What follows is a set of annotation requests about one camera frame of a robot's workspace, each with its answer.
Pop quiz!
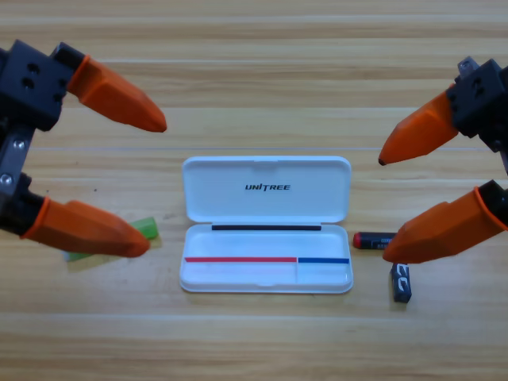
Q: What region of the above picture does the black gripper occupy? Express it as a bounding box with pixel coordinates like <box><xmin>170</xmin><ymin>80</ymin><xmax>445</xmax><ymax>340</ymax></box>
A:
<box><xmin>377</xmin><ymin>56</ymin><xmax>508</xmax><ymax>179</ymax></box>
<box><xmin>0</xmin><ymin>39</ymin><xmax>168</xmax><ymax>239</ymax></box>

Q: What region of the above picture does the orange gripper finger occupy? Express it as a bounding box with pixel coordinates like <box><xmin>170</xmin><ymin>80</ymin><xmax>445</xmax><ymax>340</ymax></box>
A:
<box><xmin>382</xmin><ymin>179</ymin><xmax>508</xmax><ymax>265</ymax></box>
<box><xmin>21</xmin><ymin>195</ymin><xmax>152</xmax><ymax>260</ymax></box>

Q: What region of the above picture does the green highlighter pen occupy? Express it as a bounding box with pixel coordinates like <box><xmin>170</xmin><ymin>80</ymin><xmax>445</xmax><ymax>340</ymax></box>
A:
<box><xmin>63</xmin><ymin>216</ymin><xmax>158</xmax><ymax>264</ymax></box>

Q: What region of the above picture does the dark blue eraser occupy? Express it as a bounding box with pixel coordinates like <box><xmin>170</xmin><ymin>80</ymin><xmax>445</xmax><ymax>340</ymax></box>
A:
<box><xmin>390</xmin><ymin>261</ymin><xmax>414</xmax><ymax>304</ymax></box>

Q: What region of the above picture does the black marker with red cap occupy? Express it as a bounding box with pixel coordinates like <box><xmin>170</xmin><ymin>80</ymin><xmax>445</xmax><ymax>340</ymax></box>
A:
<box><xmin>352</xmin><ymin>232</ymin><xmax>398</xmax><ymax>251</ymax></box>

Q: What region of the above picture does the white Unitree pencil case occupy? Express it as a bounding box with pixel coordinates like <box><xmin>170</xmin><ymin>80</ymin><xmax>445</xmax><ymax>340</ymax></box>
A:
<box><xmin>179</xmin><ymin>156</ymin><xmax>354</xmax><ymax>294</ymax></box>

